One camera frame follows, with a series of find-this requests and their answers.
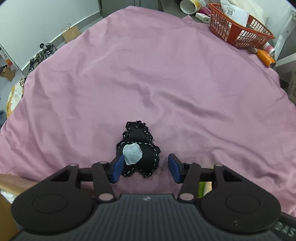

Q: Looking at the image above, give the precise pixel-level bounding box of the grey sneakers pair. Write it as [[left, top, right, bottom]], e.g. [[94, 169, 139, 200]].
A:
[[27, 43, 57, 75]]

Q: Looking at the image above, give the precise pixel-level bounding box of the white yellow paper cup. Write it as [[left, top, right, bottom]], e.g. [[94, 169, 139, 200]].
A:
[[180, 0, 201, 15]]

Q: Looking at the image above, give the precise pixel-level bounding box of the white pink small bottle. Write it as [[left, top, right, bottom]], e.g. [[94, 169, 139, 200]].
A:
[[262, 42, 275, 56]]

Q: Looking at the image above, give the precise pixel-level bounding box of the red plastic basket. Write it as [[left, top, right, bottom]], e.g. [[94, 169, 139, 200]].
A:
[[209, 3, 275, 49]]

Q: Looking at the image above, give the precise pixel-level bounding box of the small cardboard box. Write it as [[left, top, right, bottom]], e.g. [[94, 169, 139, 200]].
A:
[[1, 66, 15, 82]]

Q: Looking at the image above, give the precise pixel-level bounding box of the hamburger plush toy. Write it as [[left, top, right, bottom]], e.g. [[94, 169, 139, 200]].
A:
[[198, 182, 212, 198]]

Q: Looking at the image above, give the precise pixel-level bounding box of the white paper in basket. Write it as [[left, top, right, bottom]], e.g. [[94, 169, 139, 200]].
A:
[[220, 0, 249, 27]]

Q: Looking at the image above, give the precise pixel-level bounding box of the yellow white clothes pile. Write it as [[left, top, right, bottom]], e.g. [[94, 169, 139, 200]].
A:
[[6, 77, 25, 118]]

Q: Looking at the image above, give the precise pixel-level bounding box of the pink bed sheet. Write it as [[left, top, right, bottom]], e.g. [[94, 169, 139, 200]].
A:
[[1, 6, 295, 215]]

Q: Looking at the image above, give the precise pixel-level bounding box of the brown paper bag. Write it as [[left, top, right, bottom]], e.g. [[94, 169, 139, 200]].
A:
[[62, 24, 81, 43]]

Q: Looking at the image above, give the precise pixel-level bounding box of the black felt plush toy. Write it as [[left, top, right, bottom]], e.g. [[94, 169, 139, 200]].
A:
[[116, 120, 161, 178]]

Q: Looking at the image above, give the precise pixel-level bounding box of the brown cardboard box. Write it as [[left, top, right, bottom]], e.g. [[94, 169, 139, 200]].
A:
[[1, 174, 37, 240]]

